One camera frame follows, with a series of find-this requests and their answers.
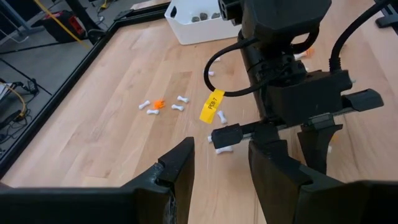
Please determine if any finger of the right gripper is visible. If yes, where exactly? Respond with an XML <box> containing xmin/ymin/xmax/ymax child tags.
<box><xmin>297</xmin><ymin>124</ymin><xmax>343</xmax><ymax>175</ymax></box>
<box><xmin>250</xmin><ymin>127</ymin><xmax>280</xmax><ymax>142</ymax></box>

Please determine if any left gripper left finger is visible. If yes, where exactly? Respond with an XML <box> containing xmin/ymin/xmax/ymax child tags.
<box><xmin>0</xmin><ymin>136</ymin><xmax>196</xmax><ymax>224</ymax></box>

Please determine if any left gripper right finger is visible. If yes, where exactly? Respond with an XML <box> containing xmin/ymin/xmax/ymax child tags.
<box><xmin>248</xmin><ymin>138</ymin><xmax>398</xmax><ymax>224</ymax></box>

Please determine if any white plastic bin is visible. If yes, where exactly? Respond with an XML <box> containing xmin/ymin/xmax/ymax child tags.
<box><xmin>164</xmin><ymin>0</ymin><xmax>246</xmax><ymax>45</ymax></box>

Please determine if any black power adapter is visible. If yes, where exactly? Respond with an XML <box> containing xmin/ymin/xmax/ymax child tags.
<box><xmin>26</xmin><ymin>78</ymin><xmax>40</xmax><ymax>95</ymax></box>

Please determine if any red black equipment case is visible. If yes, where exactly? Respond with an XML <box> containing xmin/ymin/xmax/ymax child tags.
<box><xmin>42</xmin><ymin>9</ymin><xmax>86</xmax><ymax>43</ymax></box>

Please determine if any black right camera cable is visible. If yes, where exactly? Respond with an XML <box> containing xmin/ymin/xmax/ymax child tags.
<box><xmin>204</xmin><ymin>39</ymin><xmax>268</xmax><ymax>97</ymax></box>

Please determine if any yellow cable tag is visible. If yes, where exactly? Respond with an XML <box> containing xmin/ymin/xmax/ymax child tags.
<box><xmin>199</xmin><ymin>89</ymin><xmax>226</xmax><ymax>124</ymax></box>

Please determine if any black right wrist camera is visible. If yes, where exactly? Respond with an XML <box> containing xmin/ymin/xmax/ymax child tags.
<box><xmin>217</xmin><ymin>0</ymin><xmax>332</xmax><ymax>43</ymax></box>

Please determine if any thick black gripper cable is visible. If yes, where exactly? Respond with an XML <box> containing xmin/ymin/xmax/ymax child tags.
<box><xmin>328</xmin><ymin>0</ymin><xmax>398</xmax><ymax>73</ymax></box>

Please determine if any black arched handle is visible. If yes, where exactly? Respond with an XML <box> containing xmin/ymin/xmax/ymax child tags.
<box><xmin>86</xmin><ymin>29</ymin><xmax>107</xmax><ymax>45</ymax></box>

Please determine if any yellow hanging cable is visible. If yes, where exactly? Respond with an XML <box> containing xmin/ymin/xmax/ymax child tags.
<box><xmin>32</xmin><ymin>0</ymin><xmax>91</xmax><ymax>49</ymax></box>

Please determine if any black upright post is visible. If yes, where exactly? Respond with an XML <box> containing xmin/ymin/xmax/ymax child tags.
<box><xmin>65</xmin><ymin>0</ymin><xmax>96</xmax><ymax>32</ymax></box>

